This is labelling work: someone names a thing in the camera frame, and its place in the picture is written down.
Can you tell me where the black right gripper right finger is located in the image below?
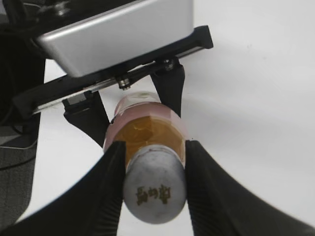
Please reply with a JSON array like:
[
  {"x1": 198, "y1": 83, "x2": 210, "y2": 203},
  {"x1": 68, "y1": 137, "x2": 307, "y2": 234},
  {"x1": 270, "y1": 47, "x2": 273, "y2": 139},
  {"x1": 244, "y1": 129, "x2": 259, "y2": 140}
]
[{"x1": 185, "y1": 141, "x2": 315, "y2": 236}]

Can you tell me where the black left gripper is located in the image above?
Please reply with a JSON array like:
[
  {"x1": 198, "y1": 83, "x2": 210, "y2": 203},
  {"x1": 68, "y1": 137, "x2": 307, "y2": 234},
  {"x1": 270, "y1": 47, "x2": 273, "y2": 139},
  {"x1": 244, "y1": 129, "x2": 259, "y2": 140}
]
[{"x1": 12, "y1": 25, "x2": 213, "y2": 147}]

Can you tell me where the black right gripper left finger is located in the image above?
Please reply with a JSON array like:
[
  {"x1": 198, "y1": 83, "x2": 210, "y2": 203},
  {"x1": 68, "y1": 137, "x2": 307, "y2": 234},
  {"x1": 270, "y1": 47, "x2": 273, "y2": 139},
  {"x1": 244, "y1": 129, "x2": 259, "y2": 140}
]
[{"x1": 1, "y1": 142, "x2": 126, "y2": 236}]

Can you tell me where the peach oolong tea bottle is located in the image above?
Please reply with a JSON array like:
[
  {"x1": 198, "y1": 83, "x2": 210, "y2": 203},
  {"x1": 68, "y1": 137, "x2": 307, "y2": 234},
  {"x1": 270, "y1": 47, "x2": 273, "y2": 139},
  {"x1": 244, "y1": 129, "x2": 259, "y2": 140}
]
[{"x1": 103, "y1": 92, "x2": 187, "y2": 164}]

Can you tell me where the white bottle cap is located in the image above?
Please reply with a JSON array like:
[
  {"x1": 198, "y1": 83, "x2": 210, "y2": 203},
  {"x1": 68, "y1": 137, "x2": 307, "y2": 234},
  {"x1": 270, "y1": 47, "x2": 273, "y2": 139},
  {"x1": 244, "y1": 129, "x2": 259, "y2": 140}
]
[{"x1": 123, "y1": 145, "x2": 187, "y2": 224}]

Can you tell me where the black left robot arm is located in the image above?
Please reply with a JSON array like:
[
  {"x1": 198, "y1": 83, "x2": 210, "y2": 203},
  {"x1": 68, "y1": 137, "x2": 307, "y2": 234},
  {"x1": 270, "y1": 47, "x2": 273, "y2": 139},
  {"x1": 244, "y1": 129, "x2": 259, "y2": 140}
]
[{"x1": 0, "y1": 0, "x2": 213, "y2": 228}]

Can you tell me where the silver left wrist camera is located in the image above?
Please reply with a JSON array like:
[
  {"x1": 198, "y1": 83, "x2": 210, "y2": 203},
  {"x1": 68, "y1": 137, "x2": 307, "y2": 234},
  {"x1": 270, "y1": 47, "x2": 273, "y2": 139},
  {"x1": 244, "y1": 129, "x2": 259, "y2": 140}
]
[{"x1": 38, "y1": 0, "x2": 193, "y2": 78}]

